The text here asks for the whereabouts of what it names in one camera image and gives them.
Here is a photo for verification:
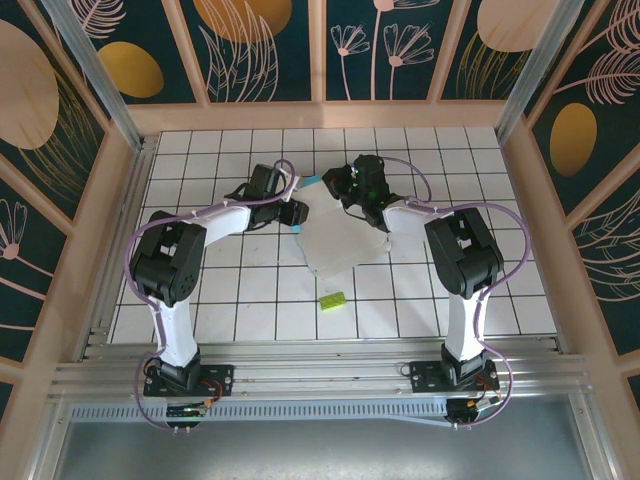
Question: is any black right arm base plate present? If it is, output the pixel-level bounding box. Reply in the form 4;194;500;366
408;359;500;394

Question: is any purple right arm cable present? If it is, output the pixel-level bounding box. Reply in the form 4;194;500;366
382;155;531;429

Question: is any aluminium side rail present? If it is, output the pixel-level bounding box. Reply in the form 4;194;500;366
79;144;159;361

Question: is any white and blue paper box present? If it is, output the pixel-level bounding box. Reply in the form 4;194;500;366
291;173;394;278

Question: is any green toy brick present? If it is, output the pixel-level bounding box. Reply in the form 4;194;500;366
319;289;350;314

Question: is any aluminium frame post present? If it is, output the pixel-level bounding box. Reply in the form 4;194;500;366
39;0;151;151
494;0;586;141

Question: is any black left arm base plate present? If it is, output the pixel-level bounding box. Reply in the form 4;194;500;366
143;363;236;399

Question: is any aluminium mounting rail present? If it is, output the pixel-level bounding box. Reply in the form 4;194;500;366
49;344;596;401

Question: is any small circuit board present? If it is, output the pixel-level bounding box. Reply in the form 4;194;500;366
447;397;501;426
167;405;209;426

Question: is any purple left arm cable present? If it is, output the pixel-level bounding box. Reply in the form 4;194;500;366
123;158;301;432

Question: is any grey metal sheet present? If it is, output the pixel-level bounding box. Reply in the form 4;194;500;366
54;422;596;480

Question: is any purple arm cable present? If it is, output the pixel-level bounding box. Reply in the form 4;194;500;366
382;155;531;429
123;158;301;432

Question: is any slotted grey cable duct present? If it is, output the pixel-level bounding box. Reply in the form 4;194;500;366
67;402;454;425

